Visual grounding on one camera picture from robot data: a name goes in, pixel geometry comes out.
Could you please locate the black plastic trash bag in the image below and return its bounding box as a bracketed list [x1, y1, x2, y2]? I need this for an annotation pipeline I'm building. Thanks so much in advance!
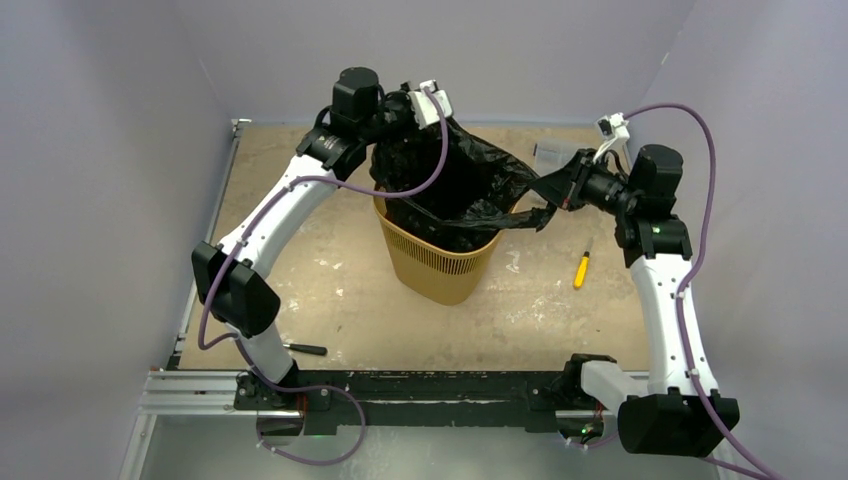
[370, 119, 557, 253]

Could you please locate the black handled hammer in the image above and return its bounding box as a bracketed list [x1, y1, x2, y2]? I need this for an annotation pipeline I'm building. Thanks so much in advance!
[283, 343, 328, 356]

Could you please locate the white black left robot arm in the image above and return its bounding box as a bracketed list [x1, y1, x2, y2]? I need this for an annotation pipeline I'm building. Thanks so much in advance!
[191, 67, 453, 409]

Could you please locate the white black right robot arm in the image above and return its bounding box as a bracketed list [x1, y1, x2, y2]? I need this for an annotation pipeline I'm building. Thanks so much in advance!
[530, 144, 740, 458]

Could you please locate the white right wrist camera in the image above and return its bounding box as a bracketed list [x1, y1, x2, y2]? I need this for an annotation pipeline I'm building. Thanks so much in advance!
[592, 112, 630, 163]

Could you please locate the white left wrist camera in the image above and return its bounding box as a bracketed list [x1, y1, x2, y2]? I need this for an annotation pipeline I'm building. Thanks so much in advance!
[407, 79, 454, 130]

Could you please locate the clear plastic screw box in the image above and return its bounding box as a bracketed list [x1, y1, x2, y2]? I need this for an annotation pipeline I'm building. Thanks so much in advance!
[533, 138, 588, 174]

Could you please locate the yellow handled screwdriver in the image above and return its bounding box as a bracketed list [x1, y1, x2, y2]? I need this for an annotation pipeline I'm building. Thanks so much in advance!
[572, 237, 594, 290]

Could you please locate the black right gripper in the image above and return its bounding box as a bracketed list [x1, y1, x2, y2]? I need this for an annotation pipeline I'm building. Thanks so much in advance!
[531, 148, 642, 218]

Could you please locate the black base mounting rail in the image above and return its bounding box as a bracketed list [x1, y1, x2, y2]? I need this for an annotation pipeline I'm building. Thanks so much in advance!
[234, 370, 614, 437]

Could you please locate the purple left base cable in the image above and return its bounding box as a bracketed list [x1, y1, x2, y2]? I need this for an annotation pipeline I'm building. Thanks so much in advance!
[254, 384, 368, 468]

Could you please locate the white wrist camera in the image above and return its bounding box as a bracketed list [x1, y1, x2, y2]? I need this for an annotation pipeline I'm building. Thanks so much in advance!
[407, 79, 454, 130]
[592, 112, 630, 163]

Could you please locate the aluminium frame rail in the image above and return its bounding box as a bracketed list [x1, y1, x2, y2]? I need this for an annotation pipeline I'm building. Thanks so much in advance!
[139, 370, 239, 416]

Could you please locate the yellow plastic trash bin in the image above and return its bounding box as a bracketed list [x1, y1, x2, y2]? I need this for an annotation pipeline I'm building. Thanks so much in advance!
[373, 197, 503, 306]

